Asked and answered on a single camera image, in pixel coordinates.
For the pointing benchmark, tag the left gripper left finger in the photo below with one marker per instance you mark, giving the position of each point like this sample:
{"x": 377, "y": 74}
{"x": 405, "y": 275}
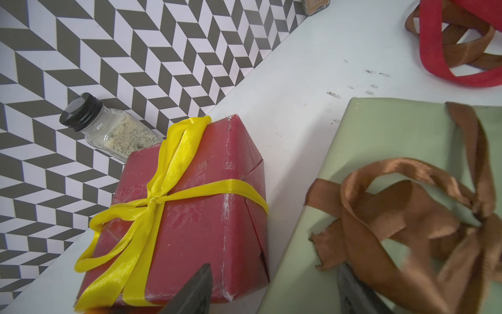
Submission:
{"x": 195, "y": 296}

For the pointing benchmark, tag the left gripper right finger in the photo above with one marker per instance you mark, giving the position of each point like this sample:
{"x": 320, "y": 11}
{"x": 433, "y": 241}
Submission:
{"x": 356, "y": 297}

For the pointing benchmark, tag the brown ribbon of purple box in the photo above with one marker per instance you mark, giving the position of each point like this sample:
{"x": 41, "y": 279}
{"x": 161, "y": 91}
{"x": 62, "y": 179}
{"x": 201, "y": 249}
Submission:
{"x": 471, "y": 26}

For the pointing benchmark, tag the red ribbon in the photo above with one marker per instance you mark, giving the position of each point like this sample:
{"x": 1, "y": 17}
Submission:
{"x": 426, "y": 22}

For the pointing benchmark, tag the orange gift box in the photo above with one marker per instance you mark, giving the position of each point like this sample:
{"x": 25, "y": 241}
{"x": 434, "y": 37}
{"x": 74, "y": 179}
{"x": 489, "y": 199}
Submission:
{"x": 125, "y": 310}

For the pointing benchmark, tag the yellow ribbon on maroon box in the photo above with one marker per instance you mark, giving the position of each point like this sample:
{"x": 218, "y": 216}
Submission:
{"x": 157, "y": 196}

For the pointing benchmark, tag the maroon gift box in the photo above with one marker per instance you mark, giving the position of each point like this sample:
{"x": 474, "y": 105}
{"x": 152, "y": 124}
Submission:
{"x": 204, "y": 219}

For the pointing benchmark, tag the white spice shaker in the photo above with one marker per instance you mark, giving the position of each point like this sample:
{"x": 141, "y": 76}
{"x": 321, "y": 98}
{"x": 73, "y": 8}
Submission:
{"x": 113, "y": 131}

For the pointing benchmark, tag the brown spice shaker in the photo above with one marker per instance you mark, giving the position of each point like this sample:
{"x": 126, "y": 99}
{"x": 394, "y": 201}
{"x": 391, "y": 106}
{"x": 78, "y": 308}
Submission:
{"x": 311, "y": 7}

